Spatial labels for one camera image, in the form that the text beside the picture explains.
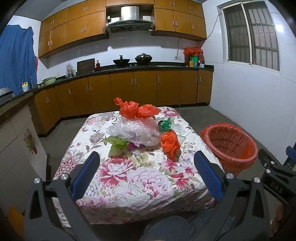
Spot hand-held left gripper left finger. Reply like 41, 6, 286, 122
24, 151, 102, 241

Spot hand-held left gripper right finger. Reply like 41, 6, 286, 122
194, 150, 271, 241

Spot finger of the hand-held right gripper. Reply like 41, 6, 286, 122
285, 146, 296, 168
257, 148, 281, 174

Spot red basket with orange liner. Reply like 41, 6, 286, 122
199, 123, 258, 176

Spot light green plastic bag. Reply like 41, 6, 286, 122
104, 136, 130, 149

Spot person's right hand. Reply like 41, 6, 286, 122
272, 203, 285, 234

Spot person's right leg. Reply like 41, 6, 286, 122
187, 207, 234, 241

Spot person's leg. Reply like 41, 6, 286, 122
140, 215, 192, 241
187, 207, 234, 241

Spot crumpled orange plastic bag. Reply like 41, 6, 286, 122
161, 130, 181, 160

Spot floral tablecloth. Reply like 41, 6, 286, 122
53, 106, 225, 229

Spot small clear plastic bag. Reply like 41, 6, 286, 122
172, 123, 188, 141

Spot dark green plastic bag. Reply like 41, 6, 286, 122
158, 117, 173, 132

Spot person's left leg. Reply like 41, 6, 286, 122
140, 215, 192, 241

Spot knotted orange plastic bag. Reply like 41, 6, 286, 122
114, 97, 139, 118

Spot rosette orange plastic bag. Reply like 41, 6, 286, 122
136, 104, 162, 120

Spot wooden lower cabinets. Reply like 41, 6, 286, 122
34, 70, 213, 136

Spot wooden cabinets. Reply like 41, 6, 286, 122
34, 70, 213, 136
38, 0, 207, 58

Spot dark cutting board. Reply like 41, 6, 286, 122
77, 58, 96, 75

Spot metal basin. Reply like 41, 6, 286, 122
0, 88, 14, 103

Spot black wok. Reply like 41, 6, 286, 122
113, 55, 130, 67

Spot black countertop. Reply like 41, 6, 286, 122
0, 62, 214, 107

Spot barred window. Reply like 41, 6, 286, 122
217, 1, 281, 71

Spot orange bag on shelf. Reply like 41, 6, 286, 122
183, 47, 204, 56

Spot black pot with lid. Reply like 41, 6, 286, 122
135, 53, 153, 65

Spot blue cloth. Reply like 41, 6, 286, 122
0, 24, 38, 95

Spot wooden upper cabinets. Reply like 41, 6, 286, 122
38, 0, 207, 58

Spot steel range hood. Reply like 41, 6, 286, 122
105, 6, 155, 33

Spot wall socket with cable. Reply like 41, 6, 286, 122
174, 37, 184, 60

